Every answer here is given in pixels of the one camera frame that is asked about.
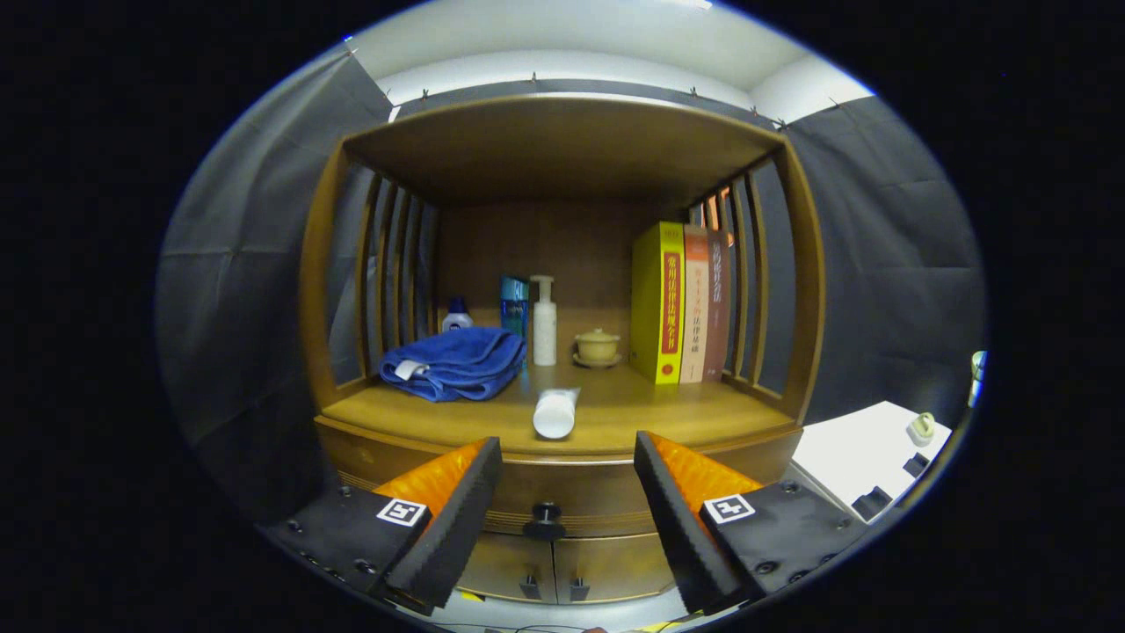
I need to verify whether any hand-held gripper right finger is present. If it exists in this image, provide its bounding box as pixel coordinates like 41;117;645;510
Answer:
633;431;871;615

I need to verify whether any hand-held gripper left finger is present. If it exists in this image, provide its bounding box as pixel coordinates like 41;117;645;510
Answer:
264;437;504;616

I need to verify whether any white and green tube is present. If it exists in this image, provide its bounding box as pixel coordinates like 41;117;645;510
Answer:
533;387;581;440

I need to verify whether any wooden cabinet door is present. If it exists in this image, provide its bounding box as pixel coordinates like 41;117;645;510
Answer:
457;535;559;606
552;532;678;604

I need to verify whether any wooden countertop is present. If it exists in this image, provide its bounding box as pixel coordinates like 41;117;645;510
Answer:
321;308;796;462

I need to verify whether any wooden cabinet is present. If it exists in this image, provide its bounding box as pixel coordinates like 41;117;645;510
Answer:
297;93;827;608

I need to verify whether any folded blue towel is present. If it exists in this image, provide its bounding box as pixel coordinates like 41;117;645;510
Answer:
379;326;528;404

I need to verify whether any white side table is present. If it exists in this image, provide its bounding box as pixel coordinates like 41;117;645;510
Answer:
780;401;953;526

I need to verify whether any beige lidded teacup with saucer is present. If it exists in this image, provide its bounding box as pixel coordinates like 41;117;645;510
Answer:
572;328;622;369

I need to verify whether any orange and cream book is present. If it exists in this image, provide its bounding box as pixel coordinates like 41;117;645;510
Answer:
679;224;709;384

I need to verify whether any white pump bottle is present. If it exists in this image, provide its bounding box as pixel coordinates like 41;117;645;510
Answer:
531;275;558;367

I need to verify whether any brown book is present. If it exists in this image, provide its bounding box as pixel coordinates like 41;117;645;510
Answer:
701;229;732;382

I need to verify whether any thick yellow book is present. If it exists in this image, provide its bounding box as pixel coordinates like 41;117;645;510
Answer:
629;222;686;386

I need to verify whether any blue transparent bottle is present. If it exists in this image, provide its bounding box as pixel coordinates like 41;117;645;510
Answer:
500;276;530;339

